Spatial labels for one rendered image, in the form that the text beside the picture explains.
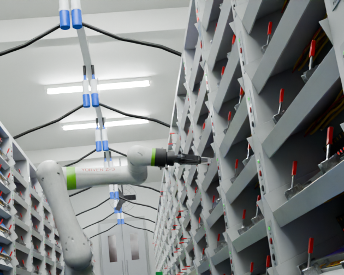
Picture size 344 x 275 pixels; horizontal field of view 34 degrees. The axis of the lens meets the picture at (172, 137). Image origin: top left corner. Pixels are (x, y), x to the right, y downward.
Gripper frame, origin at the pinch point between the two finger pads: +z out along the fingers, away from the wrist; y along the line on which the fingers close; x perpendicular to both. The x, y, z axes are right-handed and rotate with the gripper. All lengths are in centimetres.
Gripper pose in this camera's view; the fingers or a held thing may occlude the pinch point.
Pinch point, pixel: (207, 161)
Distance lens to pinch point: 280.6
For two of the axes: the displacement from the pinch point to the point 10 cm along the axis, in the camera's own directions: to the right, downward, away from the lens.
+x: 0.6, -9.5, 3.0
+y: 0.5, -2.9, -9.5
